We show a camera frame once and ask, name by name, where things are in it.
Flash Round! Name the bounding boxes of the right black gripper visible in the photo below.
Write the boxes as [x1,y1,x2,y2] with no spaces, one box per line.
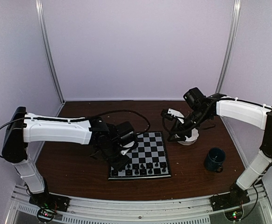
[167,108,211,142]

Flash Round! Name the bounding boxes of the black grey chessboard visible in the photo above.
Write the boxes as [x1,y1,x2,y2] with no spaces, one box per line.
[108,131,172,181]

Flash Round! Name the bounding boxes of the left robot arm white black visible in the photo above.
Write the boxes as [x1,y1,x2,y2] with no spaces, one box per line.
[0,106,139,207]

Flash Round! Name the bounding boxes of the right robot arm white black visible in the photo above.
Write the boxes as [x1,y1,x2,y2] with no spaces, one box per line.
[161,87,272,206]

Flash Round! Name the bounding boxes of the white scalloped bowl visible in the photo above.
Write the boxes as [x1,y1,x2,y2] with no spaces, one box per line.
[178,128,199,146]

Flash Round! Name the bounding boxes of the dark blue mug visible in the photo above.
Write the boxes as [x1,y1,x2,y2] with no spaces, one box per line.
[204,147,226,173]

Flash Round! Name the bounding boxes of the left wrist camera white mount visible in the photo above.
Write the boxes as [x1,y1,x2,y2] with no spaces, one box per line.
[121,141,137,155]

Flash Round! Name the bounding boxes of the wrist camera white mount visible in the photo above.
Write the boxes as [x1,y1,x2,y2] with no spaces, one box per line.
[121,141,137,155]
[161,108,185,121]

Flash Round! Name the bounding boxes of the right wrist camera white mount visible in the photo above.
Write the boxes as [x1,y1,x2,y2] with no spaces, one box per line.
[161,108,185,121]

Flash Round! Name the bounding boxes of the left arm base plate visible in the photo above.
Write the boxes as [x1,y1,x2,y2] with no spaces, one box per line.
[29,194,70,212]

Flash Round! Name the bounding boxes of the right aluminium frame post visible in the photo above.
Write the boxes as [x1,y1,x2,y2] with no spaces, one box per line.
[215,0,242,93]

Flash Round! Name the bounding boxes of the aluminium frame post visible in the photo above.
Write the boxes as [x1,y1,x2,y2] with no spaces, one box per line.
[215,0,242,93]
[35,0,65,104]

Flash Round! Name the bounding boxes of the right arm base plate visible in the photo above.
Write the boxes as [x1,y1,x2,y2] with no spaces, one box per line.
[210,192,251,211]

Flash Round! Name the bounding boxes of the aluminium front rail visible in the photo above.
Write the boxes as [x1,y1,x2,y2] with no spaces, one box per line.
[5,179,272,224]

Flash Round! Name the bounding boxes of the left aluminium frame post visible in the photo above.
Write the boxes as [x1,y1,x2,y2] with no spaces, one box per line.
[35,0,65,104]

